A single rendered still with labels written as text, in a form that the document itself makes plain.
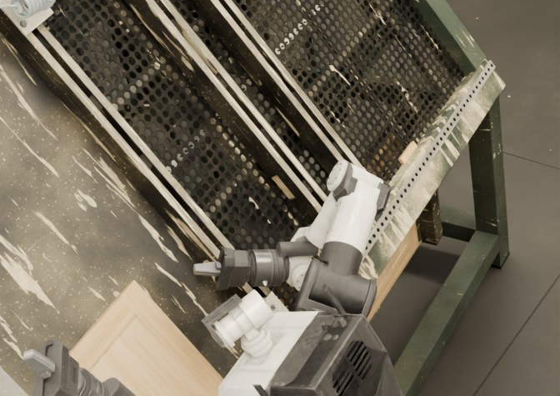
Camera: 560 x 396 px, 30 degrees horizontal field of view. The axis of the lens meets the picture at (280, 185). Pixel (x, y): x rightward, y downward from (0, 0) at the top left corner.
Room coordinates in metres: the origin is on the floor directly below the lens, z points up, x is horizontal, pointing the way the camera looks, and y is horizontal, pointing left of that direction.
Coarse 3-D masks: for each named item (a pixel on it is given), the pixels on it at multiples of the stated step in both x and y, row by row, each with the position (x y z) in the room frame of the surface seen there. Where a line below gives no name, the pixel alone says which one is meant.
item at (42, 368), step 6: (30, 354) 1.27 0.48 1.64; (36, 354) 1.27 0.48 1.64; (24, 360) 1.27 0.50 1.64; (30, 360) 1.27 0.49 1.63; (36, 360) 1.27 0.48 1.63; (42, 360) 1.27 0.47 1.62; (30, 366) 1.27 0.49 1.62; (36, 366) 1.27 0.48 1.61; (42, 366) 1.27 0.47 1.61; (48, 366) 1.27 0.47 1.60; (36, 372) 1.27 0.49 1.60; (42, 372) 1.27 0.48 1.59; (48, 372) 1.27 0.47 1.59
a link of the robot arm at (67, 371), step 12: (48, 348) 1.33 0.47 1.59; (60, 348) 1.31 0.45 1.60; (60, 360) 1.29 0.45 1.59; (72, 360) 1.32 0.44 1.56; (60, 372) 1.27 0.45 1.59; (72, 372) 1.29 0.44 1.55; (84, 372) 1.32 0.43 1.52; (36, 384) 1.26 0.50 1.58; (48, 384) 1.26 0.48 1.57; (60, 384) 1.24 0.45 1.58; (72, 384) 1.27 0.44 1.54; (84, 384) 1.29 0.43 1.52; (96, 384) 1.29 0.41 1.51
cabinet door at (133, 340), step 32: (128, 288) 1.82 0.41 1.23; (128, 320) 1.76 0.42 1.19; (160, 320) 1.78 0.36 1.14; (96, 352) 1.67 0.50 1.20; (128, 352) 1.70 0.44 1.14; (160, 352) 1.72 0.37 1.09; (192, 352) 1.75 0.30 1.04; (128, 384) 1.64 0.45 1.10; (160, 384) 1.66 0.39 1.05; (192, 384) 1.69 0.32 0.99
